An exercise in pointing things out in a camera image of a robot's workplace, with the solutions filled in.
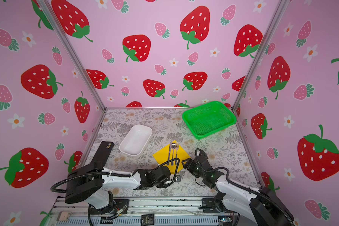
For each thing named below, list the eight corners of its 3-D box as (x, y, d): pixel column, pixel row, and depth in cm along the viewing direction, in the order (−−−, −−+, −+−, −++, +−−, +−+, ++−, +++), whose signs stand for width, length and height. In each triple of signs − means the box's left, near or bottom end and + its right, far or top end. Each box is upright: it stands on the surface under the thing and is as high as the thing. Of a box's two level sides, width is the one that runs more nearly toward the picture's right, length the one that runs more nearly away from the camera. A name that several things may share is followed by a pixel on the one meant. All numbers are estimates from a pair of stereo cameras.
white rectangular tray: (119, 152, 97) (117, 148, 92) (136, 127, 111) (134, 122, 106) (141, 160, 93) (139, 156, 89) (155, 132, 108) (154, 128, 103)
